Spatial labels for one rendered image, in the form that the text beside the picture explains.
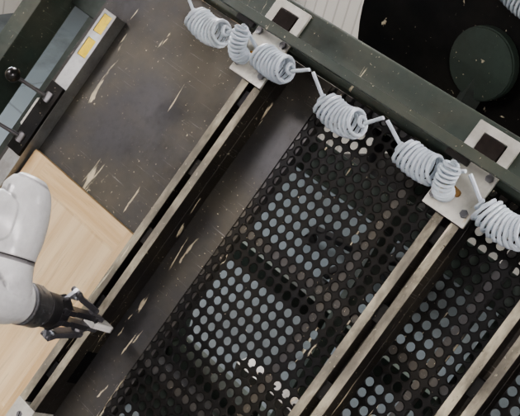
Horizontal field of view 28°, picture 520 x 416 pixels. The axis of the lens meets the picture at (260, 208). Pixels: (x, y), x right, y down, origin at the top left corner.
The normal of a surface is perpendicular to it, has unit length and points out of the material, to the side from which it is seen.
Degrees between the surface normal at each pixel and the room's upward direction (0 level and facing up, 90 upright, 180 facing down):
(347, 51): 57
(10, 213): 48
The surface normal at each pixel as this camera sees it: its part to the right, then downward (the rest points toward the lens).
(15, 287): 0.86, 0.01
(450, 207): -0.46, -0.25
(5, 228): 0.13, 0.00
